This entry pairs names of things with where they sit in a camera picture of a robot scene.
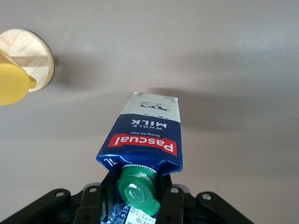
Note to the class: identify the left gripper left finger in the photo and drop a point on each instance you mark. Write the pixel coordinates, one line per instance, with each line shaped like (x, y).
(91, 205)

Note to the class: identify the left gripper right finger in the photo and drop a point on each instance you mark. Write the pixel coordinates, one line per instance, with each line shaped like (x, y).
(174, 205)

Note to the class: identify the blue white milk carton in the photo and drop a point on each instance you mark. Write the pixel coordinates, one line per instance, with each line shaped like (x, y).
(144, 130)

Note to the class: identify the yellow plastic cup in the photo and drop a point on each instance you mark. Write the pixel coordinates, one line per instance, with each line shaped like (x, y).
(10, 81)

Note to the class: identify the round wooden mug stand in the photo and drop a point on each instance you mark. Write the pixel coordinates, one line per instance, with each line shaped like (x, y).
(35, 46)

